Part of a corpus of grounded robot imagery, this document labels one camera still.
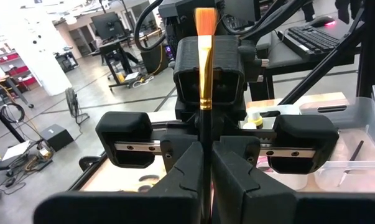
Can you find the tape rolls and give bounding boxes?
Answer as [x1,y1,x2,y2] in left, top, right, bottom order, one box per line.
[243,107,264,130]

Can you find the black table clamp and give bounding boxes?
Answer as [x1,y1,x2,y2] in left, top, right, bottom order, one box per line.
[78,155,101,172]

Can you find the black paintbrush long silver ferrule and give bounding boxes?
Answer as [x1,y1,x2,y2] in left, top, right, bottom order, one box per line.
[336,139,365,187]

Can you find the person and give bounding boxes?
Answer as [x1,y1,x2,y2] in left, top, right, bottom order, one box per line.
[93,29,140,66]

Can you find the black cart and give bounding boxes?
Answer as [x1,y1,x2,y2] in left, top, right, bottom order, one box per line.
[255,18,362,101]

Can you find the thin black paintbrush orange tip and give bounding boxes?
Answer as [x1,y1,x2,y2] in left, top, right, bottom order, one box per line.
[193,7,219,224]

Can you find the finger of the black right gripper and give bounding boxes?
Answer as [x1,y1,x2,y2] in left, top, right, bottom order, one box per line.
[160,133,203,174]
[212,135,262,166]

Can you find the black computer mouse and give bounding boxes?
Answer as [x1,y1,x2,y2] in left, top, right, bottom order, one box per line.
[310,15,336,28]

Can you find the black upright frame post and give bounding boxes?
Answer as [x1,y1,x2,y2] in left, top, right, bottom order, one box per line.
[279,9,365,105]
[356,0,375,98]

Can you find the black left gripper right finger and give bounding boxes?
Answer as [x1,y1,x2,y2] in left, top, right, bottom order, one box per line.
[211,141,375,224]

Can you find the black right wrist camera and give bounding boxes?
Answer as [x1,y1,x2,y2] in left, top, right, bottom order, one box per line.
[173,35,246,106]

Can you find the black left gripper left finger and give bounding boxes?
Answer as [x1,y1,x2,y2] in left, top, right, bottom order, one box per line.
[33,141,205,224]

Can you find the shelf with red bins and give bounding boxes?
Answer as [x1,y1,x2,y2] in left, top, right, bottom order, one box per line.
[0,51,39,93]

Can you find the black computer keyboard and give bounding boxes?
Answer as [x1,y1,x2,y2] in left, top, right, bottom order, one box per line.
[282,25,342,62]

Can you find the small clear plastic bin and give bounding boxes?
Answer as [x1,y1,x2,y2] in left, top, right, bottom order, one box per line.
[299,96,375,194]

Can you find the white floor cable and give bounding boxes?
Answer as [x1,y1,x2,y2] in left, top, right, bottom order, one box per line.
[131,75,155,89]

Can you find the black desk monitor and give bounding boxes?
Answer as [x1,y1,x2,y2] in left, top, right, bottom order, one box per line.
[90,11,126,40]

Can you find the black cable loop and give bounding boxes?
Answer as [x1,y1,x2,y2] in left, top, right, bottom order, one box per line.
[0,102,25,124]

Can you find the small black floor box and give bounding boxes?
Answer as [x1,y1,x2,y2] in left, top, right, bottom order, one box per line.
[39,123,75,152]

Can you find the black box on floor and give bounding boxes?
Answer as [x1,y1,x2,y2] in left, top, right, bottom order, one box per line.
[140,40,170,75]

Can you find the white paper on floor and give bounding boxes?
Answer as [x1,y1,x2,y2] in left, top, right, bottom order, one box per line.
[2,139,31,162]

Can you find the black floor fan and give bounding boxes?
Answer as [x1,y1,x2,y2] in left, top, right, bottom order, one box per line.
[65,87,90,125]

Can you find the black background desk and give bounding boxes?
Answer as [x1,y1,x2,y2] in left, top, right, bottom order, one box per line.
[90,37,136,91]

